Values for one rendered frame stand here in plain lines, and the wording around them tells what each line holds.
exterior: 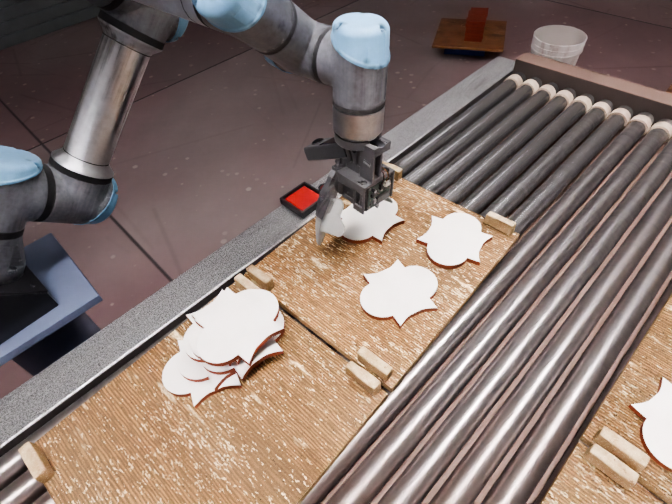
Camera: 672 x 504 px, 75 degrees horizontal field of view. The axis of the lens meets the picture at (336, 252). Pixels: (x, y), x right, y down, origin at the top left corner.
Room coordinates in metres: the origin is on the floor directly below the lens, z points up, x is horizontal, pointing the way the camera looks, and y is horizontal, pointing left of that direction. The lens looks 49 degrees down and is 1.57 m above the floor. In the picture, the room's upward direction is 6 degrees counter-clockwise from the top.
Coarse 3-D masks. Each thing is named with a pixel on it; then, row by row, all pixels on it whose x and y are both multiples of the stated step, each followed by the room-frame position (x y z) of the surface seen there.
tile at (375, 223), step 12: (384, 204) 0.67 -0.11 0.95; (396, 204) 0.67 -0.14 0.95; (348, 216) 0.64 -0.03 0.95; (360, 216) 0.64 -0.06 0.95; (372, 216) 0.64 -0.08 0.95; (384, 216) 0.63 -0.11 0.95; (396, 216) 0.63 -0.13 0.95; (348, 228) 0.61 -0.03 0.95; (360, 228) 0.61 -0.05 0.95; (372, 228) 0.60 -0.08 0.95; (384, 228) 0.60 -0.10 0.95; (348, 240) 0.58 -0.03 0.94; (360, 240) 0.58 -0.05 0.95
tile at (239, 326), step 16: (224, 304) 0.41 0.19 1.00; (240, 304) 0.41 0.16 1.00; (256, 304) 0.41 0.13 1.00; (272, 304) 0.40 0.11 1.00; (208, 320) 0.39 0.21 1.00; (224, 320) 0.38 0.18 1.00; (240, 320) 0.38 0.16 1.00; (256, 320) 0.38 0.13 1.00; (272, 320) 0.37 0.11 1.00; (208, 336) 0.36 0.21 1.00; (224, 336) 0.35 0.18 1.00; (240, 336) 0.35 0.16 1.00; (256, 336) 0.35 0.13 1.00; (272, 336) 0.35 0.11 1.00; (208, 352) 0.33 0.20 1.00; (224, 352) 0.33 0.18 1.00; (240, 352) 0.32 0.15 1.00; (256, 352) 0.33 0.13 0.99
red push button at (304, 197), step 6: (300, 192) 0.76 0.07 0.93; (306, 192) 0.75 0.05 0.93; (312, 192) 0.75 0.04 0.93; (288, 198) 0.74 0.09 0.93; (294, 198) 0.74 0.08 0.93; (300, 198) 0.74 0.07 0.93; (306, 198) 0.73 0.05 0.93; (312, 198) 0.73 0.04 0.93; (294, 204) 0.72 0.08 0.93; (300, 204) 0.72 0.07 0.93; (306, 204) 0.71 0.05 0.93
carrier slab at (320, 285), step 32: (416, 192) 0.71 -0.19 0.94; (416, 224) 0.61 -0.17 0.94; (288, 256) 0.56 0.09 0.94; (320, 256) 0.55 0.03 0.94; (352, 256) 0.55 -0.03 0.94; (384, 256) 0.54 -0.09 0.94; (416, 256) 0.53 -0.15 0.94; (480, 256) 0.51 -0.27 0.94; (288, 288) 0.48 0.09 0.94; (320, 288) 0.48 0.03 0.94; (352, 288) 0.47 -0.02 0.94; (448, 288) 0.45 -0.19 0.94; (320, 320) 0.41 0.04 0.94; (352, 320) 0.40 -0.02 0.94; (384, 320) 0.40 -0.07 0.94; (416, 320) 0.39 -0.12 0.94; (448, 320) 0.38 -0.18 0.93; (352, 352) 0.34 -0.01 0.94; (384, 352) 0.34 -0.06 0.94; (416, 352) 0.33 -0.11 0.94; (384, 384) 0.29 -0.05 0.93
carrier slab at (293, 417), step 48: (288, 336) 0.38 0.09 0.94; (144, 384) 0.32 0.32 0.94; (288, 384) 0.30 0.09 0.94; (336, 384) 0.29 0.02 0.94; (48, 432) 0.26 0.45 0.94; (96, 432) 0.26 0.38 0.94; (144, 432) 0.25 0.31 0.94; (192, 432) 0.24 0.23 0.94; (240, 432) 0.23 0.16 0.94; (288, 432) 0.23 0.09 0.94; (336, 432) 0.22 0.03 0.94; (96, 480) 0.19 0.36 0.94; (144, 480) 0.18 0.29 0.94; (192, 480) 0.18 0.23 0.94; (240, 480) 0.17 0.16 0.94; (288, 480) 0.16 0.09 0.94
